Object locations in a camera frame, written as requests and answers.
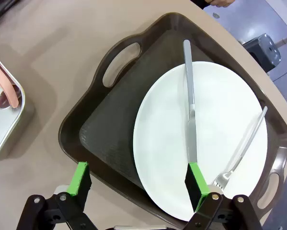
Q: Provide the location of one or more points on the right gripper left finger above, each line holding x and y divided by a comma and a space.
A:
77, 182

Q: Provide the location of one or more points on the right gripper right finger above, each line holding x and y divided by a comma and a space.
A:
198, 189

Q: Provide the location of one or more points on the silver fork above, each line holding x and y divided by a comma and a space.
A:
221, 180

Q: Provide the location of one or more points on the brown plastic serving tray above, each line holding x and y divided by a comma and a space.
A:
105, 143

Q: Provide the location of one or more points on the silver table knife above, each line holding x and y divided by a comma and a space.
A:
192, 134

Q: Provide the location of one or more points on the white round dinner plate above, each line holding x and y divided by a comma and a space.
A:
162, 134

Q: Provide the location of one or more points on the person left hand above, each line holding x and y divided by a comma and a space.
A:
221, 3

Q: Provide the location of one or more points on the rectangular metal container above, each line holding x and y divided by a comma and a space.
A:
2, 129

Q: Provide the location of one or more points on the black plastic stool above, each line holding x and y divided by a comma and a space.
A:
265, 51

